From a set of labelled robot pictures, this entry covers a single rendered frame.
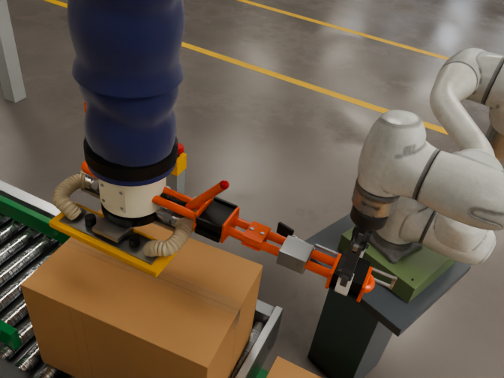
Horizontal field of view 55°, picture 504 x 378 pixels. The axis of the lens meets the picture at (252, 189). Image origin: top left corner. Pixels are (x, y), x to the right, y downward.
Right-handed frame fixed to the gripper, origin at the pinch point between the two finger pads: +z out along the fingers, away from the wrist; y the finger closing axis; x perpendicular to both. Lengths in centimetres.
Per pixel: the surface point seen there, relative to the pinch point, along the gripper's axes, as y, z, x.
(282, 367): -16, 73, -12
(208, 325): 8.1, 32.2, -30.9
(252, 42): -406, 125, -208
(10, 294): 8, 73, -115
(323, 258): -0.7, -0.3, -6.6
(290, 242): -0.2, -1.4, -15.1
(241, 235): 3.5, -0.9, -26.2
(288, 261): 3.7, 0.7, -13.7
